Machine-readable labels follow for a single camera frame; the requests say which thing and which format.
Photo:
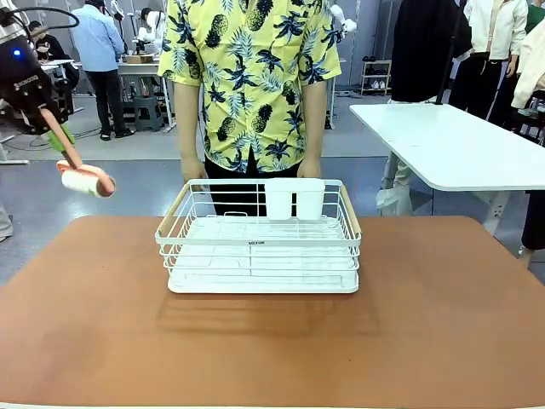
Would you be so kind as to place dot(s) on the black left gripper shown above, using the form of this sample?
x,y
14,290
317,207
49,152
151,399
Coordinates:
x,y
23,72

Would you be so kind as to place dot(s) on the white plastic drain tray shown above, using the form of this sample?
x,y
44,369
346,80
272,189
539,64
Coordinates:
x,y
255,288

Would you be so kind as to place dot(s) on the white plastic cutlery holder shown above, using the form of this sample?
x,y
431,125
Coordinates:
x,y
311,201

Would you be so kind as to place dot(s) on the person's right forearm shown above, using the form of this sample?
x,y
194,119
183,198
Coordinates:
x,y
187,123

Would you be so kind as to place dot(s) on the person's left forearm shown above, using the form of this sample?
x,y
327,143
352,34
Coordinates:
x,y
314,123

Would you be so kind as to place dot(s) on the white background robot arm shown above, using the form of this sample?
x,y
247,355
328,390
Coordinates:
x,y
345,23

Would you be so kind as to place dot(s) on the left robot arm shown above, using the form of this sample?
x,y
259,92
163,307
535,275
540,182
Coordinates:
x,y
8,29

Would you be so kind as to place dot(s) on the person's right hand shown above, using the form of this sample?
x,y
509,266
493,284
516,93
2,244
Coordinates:
x,y
193,170

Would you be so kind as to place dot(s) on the person's left hand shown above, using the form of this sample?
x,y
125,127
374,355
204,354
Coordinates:
x,y
308,168

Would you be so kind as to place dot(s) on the white background desk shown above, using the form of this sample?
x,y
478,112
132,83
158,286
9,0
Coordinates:
x,y
55,63

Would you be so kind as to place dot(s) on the seated person in black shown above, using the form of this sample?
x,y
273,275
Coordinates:
x,y
53,47

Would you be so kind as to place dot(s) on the grey step stool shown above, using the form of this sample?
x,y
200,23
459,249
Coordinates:
x,y
147,113

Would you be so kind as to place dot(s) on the grey trouser leg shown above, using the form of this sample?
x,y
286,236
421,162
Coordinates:
x,y
4,223

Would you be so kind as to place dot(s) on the man in blue shirt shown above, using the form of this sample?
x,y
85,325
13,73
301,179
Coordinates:
x,y
98,38

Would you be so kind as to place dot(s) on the cardboard box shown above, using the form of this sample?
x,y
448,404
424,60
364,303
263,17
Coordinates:
x,y
139,59

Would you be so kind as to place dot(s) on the dark haired person in white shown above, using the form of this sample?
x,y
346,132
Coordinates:
x,y
151,22

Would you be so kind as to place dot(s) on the person's black trousers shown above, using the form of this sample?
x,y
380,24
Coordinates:
x,y
221,174

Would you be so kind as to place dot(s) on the person in pineapple shirt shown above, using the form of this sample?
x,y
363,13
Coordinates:
x,y
251,85

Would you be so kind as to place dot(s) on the white shoe rack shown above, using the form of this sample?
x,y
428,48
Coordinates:
x,y
375,78

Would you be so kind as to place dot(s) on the white plastic bag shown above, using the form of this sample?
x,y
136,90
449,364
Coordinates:
x,y
394,201

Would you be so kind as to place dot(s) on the black hanging garment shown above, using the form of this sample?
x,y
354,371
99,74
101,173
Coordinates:
x,y
426,51

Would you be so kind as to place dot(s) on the white side table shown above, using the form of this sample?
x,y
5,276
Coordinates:
x,y
447,145

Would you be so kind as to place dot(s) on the black stand pole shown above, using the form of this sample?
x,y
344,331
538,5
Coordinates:
x,y
447,64

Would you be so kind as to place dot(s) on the black hanging trousers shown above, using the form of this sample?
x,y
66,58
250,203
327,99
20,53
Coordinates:
x,y
481,81

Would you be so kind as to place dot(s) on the white hanging jacket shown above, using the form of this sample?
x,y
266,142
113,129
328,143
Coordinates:
x,y
498,25

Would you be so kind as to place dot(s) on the cream hanging jacket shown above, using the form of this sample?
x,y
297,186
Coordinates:
x,y
532,64

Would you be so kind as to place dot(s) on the bystander leg in black trousers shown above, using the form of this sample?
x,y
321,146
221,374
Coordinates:
x,y
534,221

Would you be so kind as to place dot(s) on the green hanging garment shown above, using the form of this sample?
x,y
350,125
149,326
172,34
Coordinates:
x,y
536,13

